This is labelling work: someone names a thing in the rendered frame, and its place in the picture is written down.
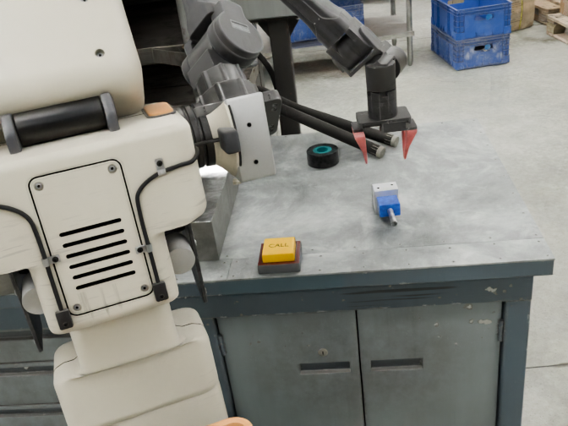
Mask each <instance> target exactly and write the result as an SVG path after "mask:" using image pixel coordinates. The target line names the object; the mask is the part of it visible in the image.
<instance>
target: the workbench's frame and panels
mask: <svg viewBox="0 0 568 426"><path fill-rule="evenodd" d="M553 271H554V260H547V261H533V262H521V263H507V264H493V265H468V266H454V267H441V268H428V269H414V270H388V271H375V272H362V273H348V274H335V275H322V276H295V277H282V278H269V279H255V280H242V281H216V282H204V285H205V288H206V291H207V293H206V297H207V300H208V302H207V303H204V301H203V298H202V297H201V295H200V292H199V289H198V287H197V285H196V283H189V284H177V287H178V296H177V297H176V298H175V299H174V300H173V301H171V302H170V307H171V311H173V310H175V309H180V308H192V309H195V310H196V311H197V312H198V314H199V317H200V318H201V321H202V323H203V325H204V327H205V330H206V332H207V334H208V337H209V339H210V346H211V350H212V353H213V357H214V361H215V365H216V371H217V374H218V380H219V382H220V385H221V391H222V395H223V398H224V401H225V404H226V408H227V414H228V417H229V418H233V417H240V418H245V419H247V420H248V421H249V422H250V423H251V424H252V425H253V426H522V407H523V397H524V385H525V374H526V364H527V344H528V332H529V322H530V311H531V300H532V296H533V277H534V276H550V275H553ZM40 317H41V323H42V340H43V352H38V349H37V347H36V344H35V343H34V338H33V336H32V334H31V331H30V327H29V326H28V323H27V321H26V318H25V315H24V312H23V310H22V308H21V306H20V303H19V300H18V297H17V296H16V295H4V296H0V426H68V424H67V422H66V419H65V417H64V414H63V410H62V407H61V405H60V402H59V400H58V397H57V392H56V390H55V387H54V384H53V381H54V354H55V351H56V350H57V349H58V348H59V347H60V346H61V345H62V344H64V343H66V342H69V341H72V338H71V335H70V333H65V334H54V333H52V332H51V331H50V329H49V327H48V324H47V322H46V317H45V315H44V314H40Z"/></svg>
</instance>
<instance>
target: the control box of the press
mask: <svg viewBox="0 0 568 426"><path fill-rule="evenodd" d="M228 1H231V2H233V3H236V4H237V5H239V6H241V7H242V10H243V13H244V16H245V18H246V19H247V20H248V21H249V22H250V23H254V25H256V24H258V25H259V26H260V27H261V29H262V30H263V31H264V32H265V33H266V34H267V35H268V36H269V37H270V45H271V52H272V59H273V66H274V70H273V68H272V67H271V65H270V63H269V62H268V61H267V59H266V58H265V57H264V56H263V55H262V53H261V52H260V53H259V56H258V59H259V60H260V61H261V62H262V63H263V65H264V66H265V68H266V70H267V72H268V73H269V75H270V78H271V81H272V84H273V86H274V90H278V92H279V95H280V96H282V97H284V98H286V99H288V100H290V101H293V102H296V103H297V104H298V95H297V87H296V80H295V72H294V64H293V56H292V43H291V34H292V32H293V30H294V28H295V27H296V25H297V23H298V21H299V20H300V18H299V17H298V16H297V15H296V14H295V13H294V12H293V11H292V10H290V9H289V8H288V7H287V6H286V5H285V4H284V3H282V2H281V1H280V0H228ZM280 125H281V135H290V134H301V133H302V132H301V124H300V123H298V122H295V121H293V120H291V119H289V118H287V117H284V116H282V115H280Z"/></svg>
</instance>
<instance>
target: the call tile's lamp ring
mask: <svg viewBox="0 0 568 426"><path fill-rule="evenodd" d="M295 242H296V244H297V251H296V260H295V261H282V262H270V263H262V253H263V247H264V244H263V243H262V244H261V248H260V253H259V263H258V265H280V264H294V263H299V254H300V242H301V241H295Z"/></svg>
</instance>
